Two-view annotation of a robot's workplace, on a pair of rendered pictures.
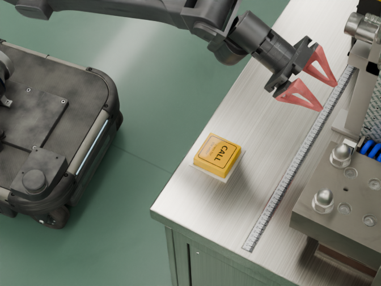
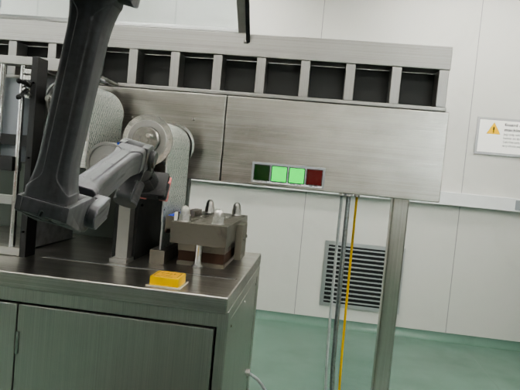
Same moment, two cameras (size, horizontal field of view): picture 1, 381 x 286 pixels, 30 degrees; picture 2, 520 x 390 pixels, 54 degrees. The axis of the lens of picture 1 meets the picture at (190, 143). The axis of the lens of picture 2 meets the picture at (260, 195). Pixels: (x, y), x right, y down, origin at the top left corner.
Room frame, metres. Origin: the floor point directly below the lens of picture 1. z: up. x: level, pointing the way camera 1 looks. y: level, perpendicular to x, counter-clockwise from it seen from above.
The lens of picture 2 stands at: (1.08, 1.15, 1.20)
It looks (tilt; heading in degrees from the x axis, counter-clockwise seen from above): 3 degrees down; 244
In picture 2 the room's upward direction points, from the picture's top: 5 degrees clockwise
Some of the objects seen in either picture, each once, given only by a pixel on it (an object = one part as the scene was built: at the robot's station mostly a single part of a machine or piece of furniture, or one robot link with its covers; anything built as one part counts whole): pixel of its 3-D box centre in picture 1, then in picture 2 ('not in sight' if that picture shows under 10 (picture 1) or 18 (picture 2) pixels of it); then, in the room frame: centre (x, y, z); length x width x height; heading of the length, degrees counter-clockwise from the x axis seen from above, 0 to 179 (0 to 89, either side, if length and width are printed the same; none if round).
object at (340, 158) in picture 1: (341, 152); (185, 213); (0.64, -0.26, 1.05); 0.04 x 0.04 x 0.04
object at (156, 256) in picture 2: not in sight; (171, 249); (0.62, -0.41, 0.92); 0.28 x 0.04 x 0.04; 58
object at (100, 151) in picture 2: not in sight; (122, 163); (0.78, -0.50, 1.17); 0.26 x 0.12 x 0.12; 58
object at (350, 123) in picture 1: (361, 79); (124, 208); (0.79, -0.32, 1.05); 0.06 x 0.05 x 0.31; 58
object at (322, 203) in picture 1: (324, 198); (218, 216); (0.55, -0.22, 1.05); 0.04 x 0.04 x 0.04
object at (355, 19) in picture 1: (354, 24); not in sight; (0.81, -0.29, 1.18); 0.04 x 0.02 x 0.04; 148
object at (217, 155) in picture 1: (217, 155); (168, 278); (0.73, -0.05, 0.91); 0.07 x 0.07 x 0.02; 58
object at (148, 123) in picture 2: not in sight; (160, 142); (0.68, -0.44, 1.25); 0.26 x 0.12 x 0.12; 58
